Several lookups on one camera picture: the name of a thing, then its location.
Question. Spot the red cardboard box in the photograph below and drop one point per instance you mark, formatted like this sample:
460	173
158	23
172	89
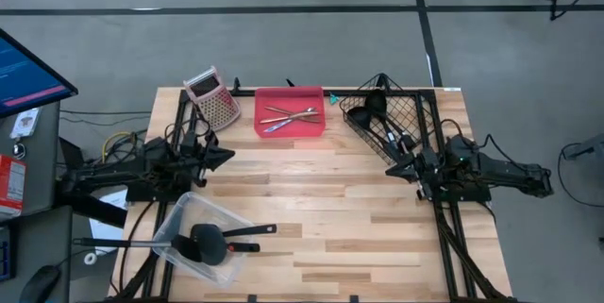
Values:
11	185

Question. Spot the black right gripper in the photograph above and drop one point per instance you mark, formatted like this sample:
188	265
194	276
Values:
428	173

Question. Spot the id badge with keys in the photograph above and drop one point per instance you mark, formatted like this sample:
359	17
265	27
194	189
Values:
26	123

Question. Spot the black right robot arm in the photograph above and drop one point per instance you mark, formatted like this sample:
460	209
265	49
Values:
500	173

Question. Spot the computer monitor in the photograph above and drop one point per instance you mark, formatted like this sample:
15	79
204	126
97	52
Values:
28	76

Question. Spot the clear plastic container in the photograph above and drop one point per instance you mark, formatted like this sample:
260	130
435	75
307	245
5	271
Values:
207	208

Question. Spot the copper knife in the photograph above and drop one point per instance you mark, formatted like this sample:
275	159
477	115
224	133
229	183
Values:
288	117

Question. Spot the black ladle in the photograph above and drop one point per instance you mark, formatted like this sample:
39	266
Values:
361	117

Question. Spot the black serving spoon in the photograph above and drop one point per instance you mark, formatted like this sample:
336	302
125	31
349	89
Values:
376	101

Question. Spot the blue silver knife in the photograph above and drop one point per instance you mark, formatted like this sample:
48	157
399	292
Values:
278	126

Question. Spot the white tape roll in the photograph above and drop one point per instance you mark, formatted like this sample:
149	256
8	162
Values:
86	258

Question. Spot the black computer mouse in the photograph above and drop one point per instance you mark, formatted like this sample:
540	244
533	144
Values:
40	284

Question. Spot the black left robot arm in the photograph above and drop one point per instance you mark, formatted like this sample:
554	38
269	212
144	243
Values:
118	171

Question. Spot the small teal clip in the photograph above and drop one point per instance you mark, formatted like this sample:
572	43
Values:
333	99

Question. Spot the white paper sheet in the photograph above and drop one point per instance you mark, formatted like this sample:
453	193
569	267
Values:
106	237

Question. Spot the pink plastic tray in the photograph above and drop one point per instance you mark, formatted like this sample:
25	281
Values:
307	129

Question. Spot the grey office desk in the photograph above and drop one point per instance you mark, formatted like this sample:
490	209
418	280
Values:
42	175

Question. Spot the pink steel box grater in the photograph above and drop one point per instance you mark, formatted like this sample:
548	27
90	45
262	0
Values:
217	105

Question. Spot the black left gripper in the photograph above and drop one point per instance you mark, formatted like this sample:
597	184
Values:
196	156

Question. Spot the black aluminium table frame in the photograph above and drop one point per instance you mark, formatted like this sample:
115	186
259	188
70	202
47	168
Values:
453	227

